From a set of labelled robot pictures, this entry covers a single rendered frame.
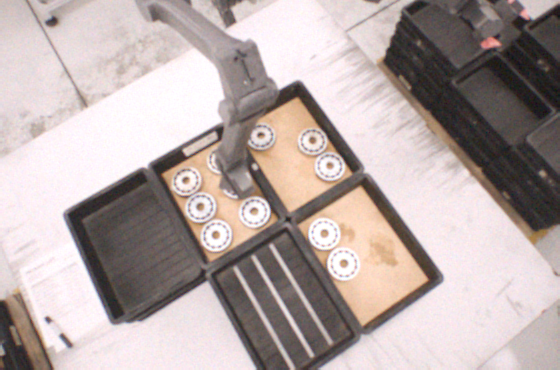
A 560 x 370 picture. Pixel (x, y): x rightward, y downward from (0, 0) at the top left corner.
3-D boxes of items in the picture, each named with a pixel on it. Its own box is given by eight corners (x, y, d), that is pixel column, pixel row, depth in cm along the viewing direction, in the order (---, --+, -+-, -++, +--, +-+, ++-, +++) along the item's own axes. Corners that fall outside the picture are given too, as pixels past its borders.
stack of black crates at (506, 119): (427, 112, 225) (450, 81, 193) (467, 85, 230) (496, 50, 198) (478, 170, 214) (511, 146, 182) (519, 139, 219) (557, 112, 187)
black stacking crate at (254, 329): (210, 275, 134) (204, 272, 123) (287, 227, 139) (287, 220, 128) (274, 391, 123) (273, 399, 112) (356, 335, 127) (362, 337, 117)
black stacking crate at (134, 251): (79, 219, 141) (62, 212, 130) (155, 176, 146) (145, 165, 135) (127, 325, 129) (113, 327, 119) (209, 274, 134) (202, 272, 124)
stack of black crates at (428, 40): (380, 61, 237) (399, 8, 194) (419, 36, 242) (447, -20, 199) (426, 113, 225) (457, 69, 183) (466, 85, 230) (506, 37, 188)
